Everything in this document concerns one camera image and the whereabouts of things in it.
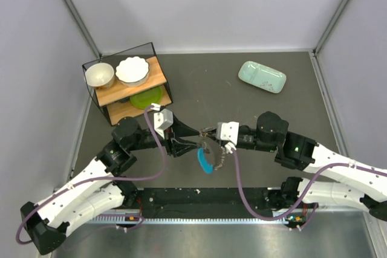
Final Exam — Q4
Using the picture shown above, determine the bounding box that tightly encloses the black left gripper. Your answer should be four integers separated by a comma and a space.
128, 113, 201, 156

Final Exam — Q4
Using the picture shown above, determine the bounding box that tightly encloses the metal key organizer blue handle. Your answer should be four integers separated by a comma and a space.
197, 138, 227, 174

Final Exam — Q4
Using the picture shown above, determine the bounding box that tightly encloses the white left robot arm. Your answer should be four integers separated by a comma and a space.
16, 108, 200, 256

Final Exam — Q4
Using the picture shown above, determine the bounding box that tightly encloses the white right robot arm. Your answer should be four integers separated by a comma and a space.
200, 111, 386, 221

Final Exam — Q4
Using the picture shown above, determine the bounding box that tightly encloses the green plate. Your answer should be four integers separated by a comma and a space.
129, 86, 163, 109

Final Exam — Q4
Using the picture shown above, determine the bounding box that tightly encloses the light green rectangular tray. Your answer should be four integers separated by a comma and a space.
238, 61, 287, 94

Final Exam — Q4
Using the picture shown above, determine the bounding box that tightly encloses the white scalloped bowl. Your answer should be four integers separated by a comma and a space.
115, 56, 150, 87

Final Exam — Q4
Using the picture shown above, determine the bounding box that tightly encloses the beige ceramic bowl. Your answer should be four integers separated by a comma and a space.
85, 63, 115, 89

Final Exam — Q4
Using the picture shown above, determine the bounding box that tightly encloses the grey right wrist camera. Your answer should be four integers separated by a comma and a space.
216, 121, 239, 154

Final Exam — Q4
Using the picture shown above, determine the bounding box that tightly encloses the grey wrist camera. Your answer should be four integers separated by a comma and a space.
154, 109, 174, 139
216, 121, 239, 154

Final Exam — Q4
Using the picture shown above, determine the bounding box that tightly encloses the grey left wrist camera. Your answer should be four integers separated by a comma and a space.
154, 109, 174, 139

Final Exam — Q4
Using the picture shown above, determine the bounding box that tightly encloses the black wire wooden shelf rack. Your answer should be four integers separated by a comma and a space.
82, 42, 173, 126

